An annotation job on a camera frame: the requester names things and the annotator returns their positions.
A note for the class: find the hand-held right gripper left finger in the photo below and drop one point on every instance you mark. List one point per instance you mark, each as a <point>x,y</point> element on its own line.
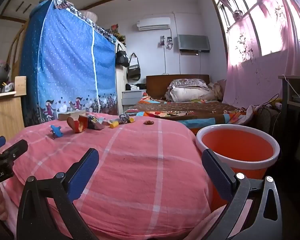
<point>83,175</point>

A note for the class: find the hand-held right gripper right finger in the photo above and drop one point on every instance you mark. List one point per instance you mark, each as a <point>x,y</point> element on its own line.
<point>216,173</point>

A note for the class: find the orange bucket with white rim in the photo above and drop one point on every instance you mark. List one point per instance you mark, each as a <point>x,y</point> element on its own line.
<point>240,145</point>

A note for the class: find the blue plastic toy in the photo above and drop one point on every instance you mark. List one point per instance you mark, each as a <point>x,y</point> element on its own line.
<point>57,130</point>

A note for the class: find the red snack packet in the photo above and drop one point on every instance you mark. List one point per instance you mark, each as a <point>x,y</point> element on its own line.
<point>76,125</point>

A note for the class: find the dark printed packet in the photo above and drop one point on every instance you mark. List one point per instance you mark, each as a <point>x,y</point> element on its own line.
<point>93,123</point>

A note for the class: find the pink wrapper piece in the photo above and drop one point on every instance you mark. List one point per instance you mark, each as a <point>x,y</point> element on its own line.
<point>107,123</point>

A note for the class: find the yellow plastic piece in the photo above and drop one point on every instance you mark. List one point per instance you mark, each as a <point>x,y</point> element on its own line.
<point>114,124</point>

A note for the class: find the printed plastic wrapper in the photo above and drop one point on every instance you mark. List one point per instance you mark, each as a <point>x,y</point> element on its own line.
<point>124,119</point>

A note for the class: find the small brown round piece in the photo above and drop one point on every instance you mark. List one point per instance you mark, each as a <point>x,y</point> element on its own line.
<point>148,122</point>

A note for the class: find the person's left hand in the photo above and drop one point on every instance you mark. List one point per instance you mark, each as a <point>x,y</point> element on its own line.
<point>1,205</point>

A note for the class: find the light wooden desk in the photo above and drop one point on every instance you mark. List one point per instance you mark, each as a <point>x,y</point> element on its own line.
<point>5,115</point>

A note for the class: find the pink fleece clothing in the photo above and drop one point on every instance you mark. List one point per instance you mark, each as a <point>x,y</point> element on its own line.
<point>207,227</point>

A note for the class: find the white desk organiser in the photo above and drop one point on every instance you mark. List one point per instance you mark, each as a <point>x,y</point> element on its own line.
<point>8,87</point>

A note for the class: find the pink checked blanket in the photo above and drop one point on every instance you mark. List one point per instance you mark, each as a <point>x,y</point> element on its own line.
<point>140,170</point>

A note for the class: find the bed with colourful blanket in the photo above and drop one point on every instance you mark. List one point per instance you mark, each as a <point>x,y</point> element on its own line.
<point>190,110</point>

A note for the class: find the black mesh heater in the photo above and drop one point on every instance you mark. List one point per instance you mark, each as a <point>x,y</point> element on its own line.
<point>265,122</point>

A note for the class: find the grey plush toy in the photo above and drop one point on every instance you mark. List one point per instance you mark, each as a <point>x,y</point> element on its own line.
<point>0,71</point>

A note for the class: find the cream crumpled cloth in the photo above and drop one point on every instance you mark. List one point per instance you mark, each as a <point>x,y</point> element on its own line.
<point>217,90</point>

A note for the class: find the cream pillow with floral cover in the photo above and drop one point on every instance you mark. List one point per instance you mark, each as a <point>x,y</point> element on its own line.
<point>190,92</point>

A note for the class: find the grey nightstand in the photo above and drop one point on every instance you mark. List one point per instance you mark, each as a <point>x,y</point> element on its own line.
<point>132,97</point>

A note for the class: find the white power strip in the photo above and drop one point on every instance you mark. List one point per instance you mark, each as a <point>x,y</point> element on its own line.
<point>277,104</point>

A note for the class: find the blue dotted fabric wardrobe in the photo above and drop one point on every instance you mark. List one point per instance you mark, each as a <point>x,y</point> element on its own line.
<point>65,67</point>

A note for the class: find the beige cabinet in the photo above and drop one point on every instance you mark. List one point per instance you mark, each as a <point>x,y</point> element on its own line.
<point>120,85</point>

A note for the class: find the white tissue box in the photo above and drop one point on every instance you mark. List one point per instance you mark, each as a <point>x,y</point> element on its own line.
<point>135,87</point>

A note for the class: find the pink curtain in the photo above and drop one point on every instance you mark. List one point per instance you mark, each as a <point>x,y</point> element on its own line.
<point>252,75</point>

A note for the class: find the brown wooden headboard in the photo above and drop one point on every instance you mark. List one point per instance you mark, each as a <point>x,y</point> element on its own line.
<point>160,83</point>

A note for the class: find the dark framed side desk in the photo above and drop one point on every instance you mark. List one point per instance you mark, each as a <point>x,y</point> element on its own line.
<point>290,90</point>

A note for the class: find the grey handbag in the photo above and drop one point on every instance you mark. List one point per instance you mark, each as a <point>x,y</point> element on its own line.
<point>134,70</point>

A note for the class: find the black handbag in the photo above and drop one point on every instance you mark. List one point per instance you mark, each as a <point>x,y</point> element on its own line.
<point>122,57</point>

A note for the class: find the white basket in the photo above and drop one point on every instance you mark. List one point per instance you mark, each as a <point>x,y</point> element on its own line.
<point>88,15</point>

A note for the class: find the white air conditioner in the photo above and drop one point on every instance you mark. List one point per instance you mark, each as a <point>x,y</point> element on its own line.
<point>153,24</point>

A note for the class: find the wall-mounted grey television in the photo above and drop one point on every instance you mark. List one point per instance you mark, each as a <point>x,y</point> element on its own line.
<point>193,43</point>

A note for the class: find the wall socket with chargers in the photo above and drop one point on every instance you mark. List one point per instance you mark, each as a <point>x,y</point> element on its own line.
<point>166,42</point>

